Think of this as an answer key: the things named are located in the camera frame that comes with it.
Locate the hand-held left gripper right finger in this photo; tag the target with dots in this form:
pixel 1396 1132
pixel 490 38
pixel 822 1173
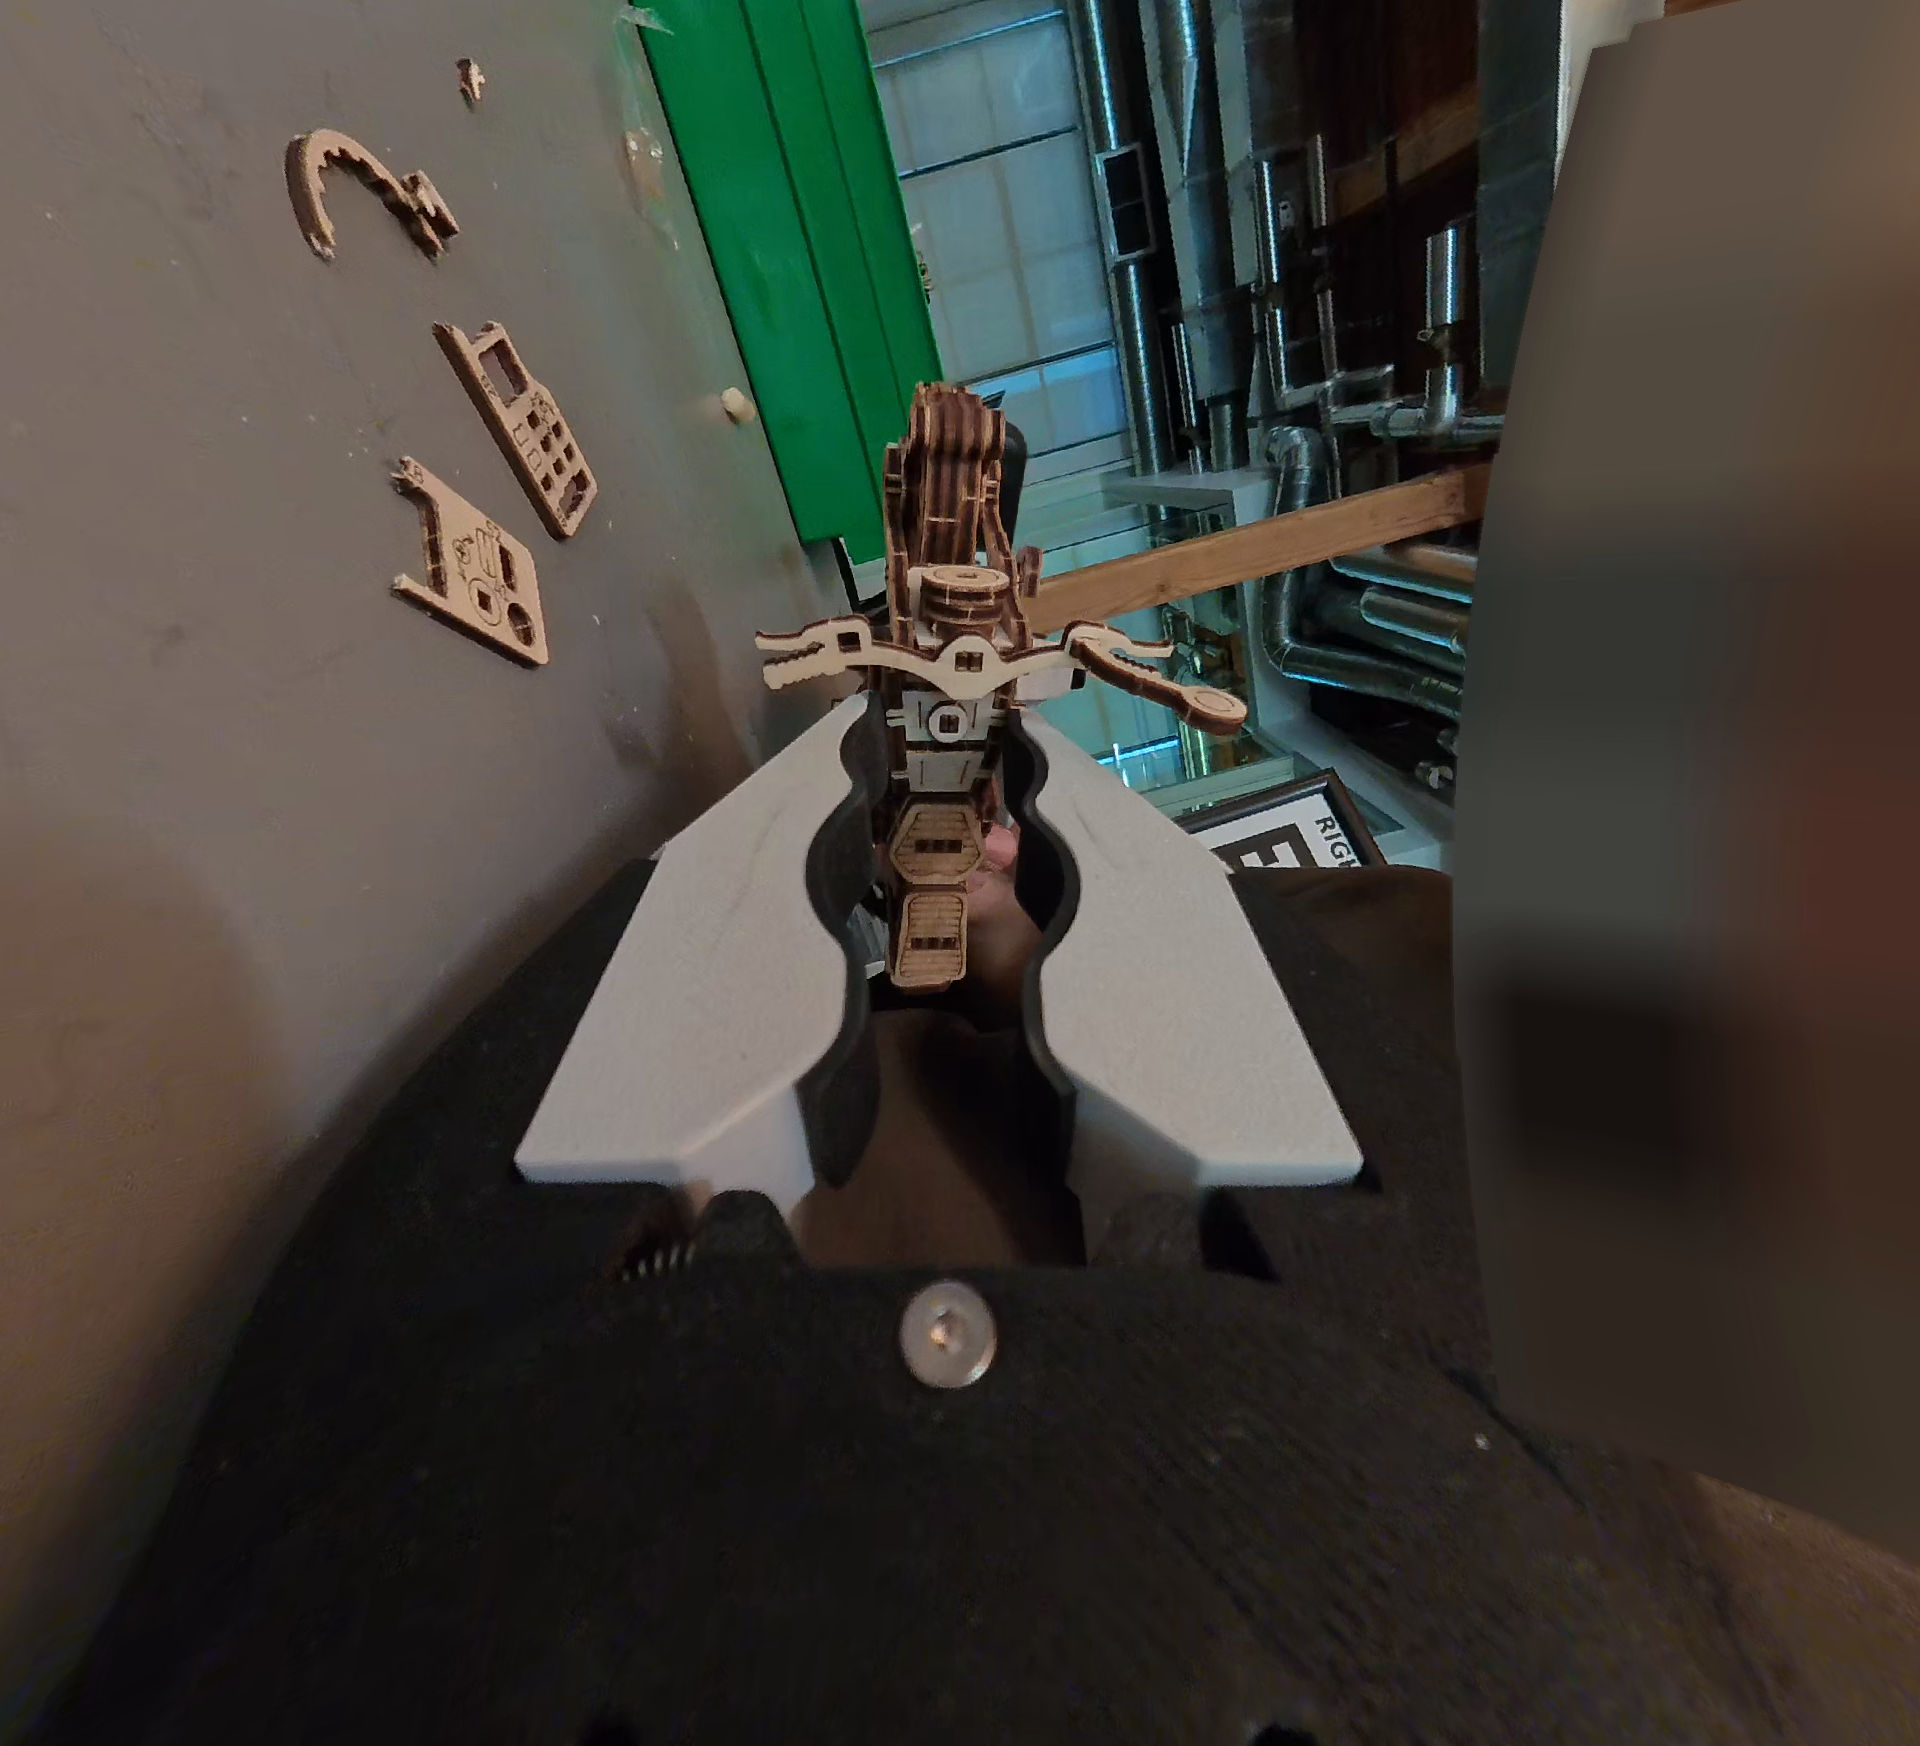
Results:
pixel 1184 1010

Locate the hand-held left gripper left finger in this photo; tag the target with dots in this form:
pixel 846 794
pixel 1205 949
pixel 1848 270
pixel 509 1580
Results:
pixel 705 983

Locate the wooden motorcycle model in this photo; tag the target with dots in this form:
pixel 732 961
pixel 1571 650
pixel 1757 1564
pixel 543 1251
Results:
pixel 944 577

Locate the grey desk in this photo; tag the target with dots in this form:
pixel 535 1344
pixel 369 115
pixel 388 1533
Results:
pixel 226 577

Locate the wooden beam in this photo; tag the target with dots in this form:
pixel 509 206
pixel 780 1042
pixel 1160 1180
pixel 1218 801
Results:
pixel 1318 523

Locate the metal pipes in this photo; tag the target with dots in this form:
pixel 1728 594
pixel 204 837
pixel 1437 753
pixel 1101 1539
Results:
pixel 1350 403

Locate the black rounded device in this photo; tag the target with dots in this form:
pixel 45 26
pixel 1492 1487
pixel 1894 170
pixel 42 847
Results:
pixel 1018 463

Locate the angular wooden puzzle piece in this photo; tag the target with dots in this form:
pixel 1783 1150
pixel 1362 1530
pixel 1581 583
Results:
pixel 434 570

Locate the rectangular slotted wooden puzzle piece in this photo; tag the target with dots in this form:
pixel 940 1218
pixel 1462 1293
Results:
pixel 517 427

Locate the large window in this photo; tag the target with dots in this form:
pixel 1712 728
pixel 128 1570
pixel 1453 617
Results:
pixel 989 202

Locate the green plastic bin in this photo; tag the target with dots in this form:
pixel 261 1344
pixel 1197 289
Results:
pixel 780 202

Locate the curved wooden puzzle piece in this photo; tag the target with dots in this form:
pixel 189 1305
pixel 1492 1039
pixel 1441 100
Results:
pixel 310 210

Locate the clear tape scrap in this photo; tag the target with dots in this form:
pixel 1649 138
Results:
pixel 648 18

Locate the flexible silver duct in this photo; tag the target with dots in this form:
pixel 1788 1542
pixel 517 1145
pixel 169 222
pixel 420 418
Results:
pixel 1350 659

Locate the silver ventilation duct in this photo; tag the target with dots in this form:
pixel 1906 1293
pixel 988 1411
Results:
pixel 1141 51

